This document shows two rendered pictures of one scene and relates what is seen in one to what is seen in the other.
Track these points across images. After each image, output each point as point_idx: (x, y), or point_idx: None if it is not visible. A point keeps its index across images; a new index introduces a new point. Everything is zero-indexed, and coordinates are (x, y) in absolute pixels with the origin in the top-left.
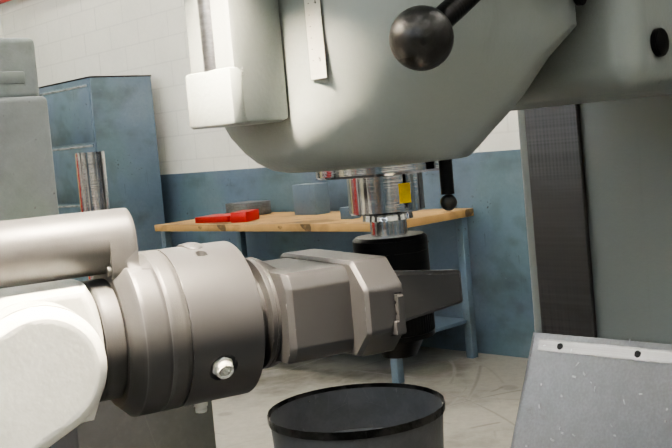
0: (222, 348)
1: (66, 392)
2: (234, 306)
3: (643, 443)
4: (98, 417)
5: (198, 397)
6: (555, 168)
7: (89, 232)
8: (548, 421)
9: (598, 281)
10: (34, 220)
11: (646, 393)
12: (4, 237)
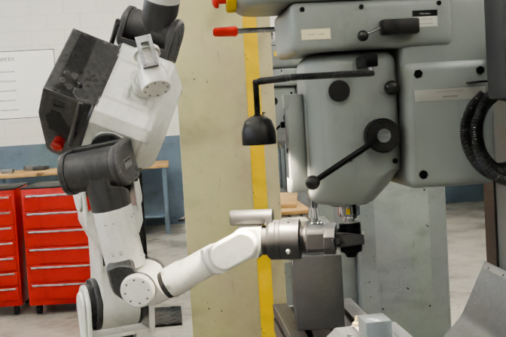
0: (287, 246)
1: (247, 250)
2: (291, 236)
3: (493, 308)
4: (300, 262)
5: (284, 257)
6: (489, 195)
7: (260, 214)
8: (477, 296)
9: (498, 244)
10: (249, 211)
11: (500, 290)
12: (242, 214)
